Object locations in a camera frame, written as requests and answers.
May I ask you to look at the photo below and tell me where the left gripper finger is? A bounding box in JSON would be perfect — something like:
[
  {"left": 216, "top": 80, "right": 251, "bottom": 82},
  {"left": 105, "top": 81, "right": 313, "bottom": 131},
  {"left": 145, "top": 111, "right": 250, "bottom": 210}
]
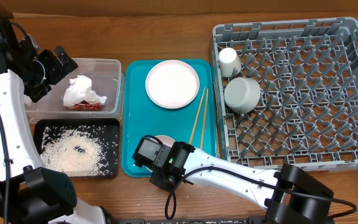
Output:
[
  {"left": 31, "top": 83, "right": 52, "bottom": 103},
  {"left": 54, "top": 45, "right": 78, "bottom": 75}
]

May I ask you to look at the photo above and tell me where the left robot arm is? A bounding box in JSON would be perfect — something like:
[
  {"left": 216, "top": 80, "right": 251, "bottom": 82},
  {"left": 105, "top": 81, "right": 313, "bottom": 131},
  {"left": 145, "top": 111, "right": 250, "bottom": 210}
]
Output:
[{"left": 0, "top": 18, "right": 114, "bottom": 223}]

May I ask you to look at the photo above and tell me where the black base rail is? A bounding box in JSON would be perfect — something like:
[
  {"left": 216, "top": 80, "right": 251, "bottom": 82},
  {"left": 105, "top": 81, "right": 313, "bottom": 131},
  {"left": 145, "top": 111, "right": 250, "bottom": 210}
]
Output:
[{"left": 116, "top": 216, "right": 275, "bottom": 224}]

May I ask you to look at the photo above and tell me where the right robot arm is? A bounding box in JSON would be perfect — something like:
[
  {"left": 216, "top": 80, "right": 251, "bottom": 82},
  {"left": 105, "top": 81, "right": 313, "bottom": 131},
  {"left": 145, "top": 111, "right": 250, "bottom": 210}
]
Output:
[{"left": 132, "top": 136, "right": 334, "bottom": 223}]

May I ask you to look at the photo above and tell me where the white paper cup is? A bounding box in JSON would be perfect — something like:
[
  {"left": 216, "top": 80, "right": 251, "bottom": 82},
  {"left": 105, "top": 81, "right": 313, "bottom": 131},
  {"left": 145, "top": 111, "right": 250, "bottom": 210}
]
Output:
[{"left": 218, "top": 47, "right": 241, "bottom": 78}]

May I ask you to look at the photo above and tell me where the white round plate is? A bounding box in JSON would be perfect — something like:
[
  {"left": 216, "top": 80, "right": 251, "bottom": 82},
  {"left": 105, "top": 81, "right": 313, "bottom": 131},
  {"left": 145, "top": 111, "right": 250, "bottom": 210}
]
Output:
[{"left": 145, "top": 60, "right": 200, "bottom": 110}]

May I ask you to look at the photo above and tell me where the small grey bowl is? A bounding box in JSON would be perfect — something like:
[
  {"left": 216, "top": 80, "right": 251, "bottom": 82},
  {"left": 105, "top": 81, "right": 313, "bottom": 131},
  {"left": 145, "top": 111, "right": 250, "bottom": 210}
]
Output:
[{"left": 224, "top": 77, "right": 260, "bottom": 114}]

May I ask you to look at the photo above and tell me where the clear plastic bin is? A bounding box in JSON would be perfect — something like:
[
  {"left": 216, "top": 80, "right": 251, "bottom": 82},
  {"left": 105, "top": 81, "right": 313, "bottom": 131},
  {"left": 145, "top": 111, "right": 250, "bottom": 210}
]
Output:
[{"left": 25, "top": 58, "right": 124, "bottom": 123}]

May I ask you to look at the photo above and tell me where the wooden chopstick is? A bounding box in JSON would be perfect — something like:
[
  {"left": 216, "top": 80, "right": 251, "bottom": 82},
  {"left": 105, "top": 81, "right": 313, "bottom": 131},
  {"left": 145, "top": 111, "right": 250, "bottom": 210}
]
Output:
[
  {"left": 189, "top": 87, "right": 206, "bottom": 144},
  {"left": 200, "top": 88, "right": 209, "bottom": 149}
]

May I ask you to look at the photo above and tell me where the teal serving tray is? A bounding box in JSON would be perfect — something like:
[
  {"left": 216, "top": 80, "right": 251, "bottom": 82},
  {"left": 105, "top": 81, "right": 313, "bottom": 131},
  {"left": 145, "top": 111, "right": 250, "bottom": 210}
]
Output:
[{"left": 122, "top": 59, "right": 217, "bottom": 177}]

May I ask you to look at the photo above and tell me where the black plastic tray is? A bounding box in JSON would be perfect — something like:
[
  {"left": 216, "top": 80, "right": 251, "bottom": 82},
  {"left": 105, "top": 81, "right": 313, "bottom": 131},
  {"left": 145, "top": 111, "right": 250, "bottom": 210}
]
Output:
[{"left": 32, "top": 118, "right": 121, "bottom": 179}]

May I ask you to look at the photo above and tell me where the grey dishwasher rack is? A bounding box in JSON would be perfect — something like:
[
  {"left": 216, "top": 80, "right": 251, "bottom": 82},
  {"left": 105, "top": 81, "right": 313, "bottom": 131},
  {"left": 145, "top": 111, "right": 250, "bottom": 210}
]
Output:
[{"left": 210, "top": 17, "right": 358, "bottom": 171}]

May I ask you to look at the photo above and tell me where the pile of rice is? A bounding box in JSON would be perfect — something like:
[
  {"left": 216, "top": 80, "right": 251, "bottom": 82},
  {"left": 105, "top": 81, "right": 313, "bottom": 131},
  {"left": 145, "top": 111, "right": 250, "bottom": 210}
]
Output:
[{"left": 39, "top": 124, "right": 119, "bottom": 177}]

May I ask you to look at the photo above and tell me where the white napkin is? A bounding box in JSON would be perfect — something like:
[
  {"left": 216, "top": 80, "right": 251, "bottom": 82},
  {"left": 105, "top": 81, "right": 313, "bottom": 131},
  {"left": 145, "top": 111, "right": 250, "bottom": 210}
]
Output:
[{"left": 63, "top": 75, "right": 107, "bottom": 107}]

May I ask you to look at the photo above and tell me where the red snack wrapper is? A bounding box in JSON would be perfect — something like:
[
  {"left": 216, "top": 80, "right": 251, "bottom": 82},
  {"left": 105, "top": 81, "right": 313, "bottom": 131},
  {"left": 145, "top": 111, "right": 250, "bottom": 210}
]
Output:
[{"left": 67, "top": 102, "right": 101, "bottom": 110}]

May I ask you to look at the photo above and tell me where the pink bowl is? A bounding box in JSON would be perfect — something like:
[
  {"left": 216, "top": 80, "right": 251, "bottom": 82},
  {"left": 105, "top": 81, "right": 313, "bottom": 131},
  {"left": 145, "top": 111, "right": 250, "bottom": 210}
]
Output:
[{"left": 146, "top": 135, "right": 175, "bottom": 172}]

